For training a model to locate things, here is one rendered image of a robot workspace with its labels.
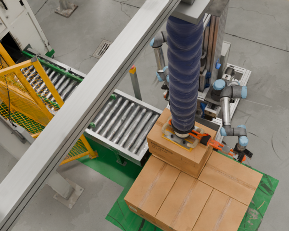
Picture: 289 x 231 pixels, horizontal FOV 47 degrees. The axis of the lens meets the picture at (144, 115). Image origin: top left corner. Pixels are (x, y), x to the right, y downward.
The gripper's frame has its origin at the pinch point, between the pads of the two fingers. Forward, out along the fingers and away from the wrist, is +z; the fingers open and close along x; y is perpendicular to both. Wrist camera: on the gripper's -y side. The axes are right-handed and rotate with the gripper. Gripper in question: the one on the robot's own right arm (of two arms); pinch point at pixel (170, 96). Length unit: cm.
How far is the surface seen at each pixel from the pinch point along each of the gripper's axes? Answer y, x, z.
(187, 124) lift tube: 38, -32, -25
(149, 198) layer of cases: 24, -90, 66
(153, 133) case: 3.3, -40.8, 12.7
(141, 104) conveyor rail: -46, 4, 60
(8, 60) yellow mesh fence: -129, -72, -64
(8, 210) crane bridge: 39, -164, -184
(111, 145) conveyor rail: -47, -61, 60
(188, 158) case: 47, -47, 14
